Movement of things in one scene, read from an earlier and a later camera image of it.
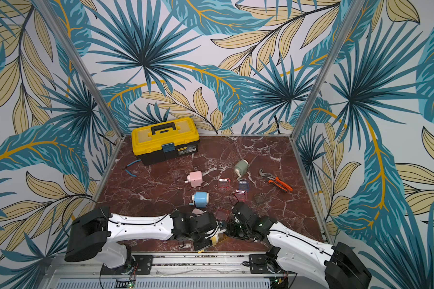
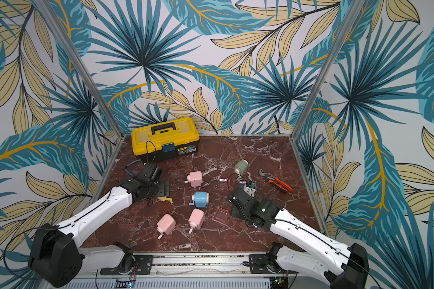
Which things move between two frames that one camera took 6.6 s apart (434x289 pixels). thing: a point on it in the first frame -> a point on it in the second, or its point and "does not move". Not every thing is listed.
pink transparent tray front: [222, 214] does not move
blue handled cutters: [131, 164] does not move
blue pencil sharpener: [200, 199] does not move
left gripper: [207, 244] -> [164, 188]
